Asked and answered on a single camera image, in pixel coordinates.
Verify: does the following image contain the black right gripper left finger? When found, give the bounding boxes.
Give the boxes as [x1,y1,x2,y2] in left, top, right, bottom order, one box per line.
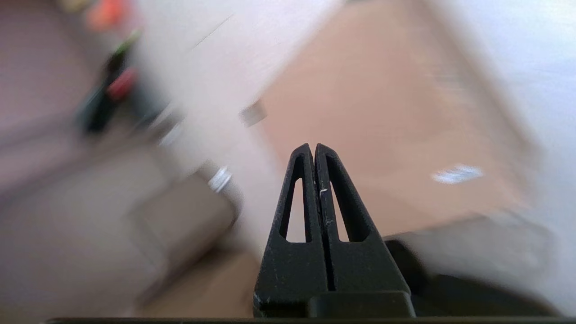
[252,143,336,318]

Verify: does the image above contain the black dustpan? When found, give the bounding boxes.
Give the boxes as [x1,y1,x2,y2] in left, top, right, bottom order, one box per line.
[74,58,167,135]

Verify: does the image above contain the dark toy eggplant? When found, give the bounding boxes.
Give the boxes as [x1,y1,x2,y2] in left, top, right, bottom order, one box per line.
[106,29,142,72]

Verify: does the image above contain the brown plastic trash bin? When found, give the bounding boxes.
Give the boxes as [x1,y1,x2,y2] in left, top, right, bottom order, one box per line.
[0,144,239,311]

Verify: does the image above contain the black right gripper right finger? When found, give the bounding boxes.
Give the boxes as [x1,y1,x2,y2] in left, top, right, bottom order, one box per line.
[308,143,416,318]

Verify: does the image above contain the orange toy mango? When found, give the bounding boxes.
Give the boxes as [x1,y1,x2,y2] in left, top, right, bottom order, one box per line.
[85,0,131,32]

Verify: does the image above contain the brown cardboard shoe box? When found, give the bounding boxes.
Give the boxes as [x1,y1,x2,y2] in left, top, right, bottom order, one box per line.
[252,0,540,239]

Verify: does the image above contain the red round toy fruit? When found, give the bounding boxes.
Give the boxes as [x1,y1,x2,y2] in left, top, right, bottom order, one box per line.
[107,67,139,102]

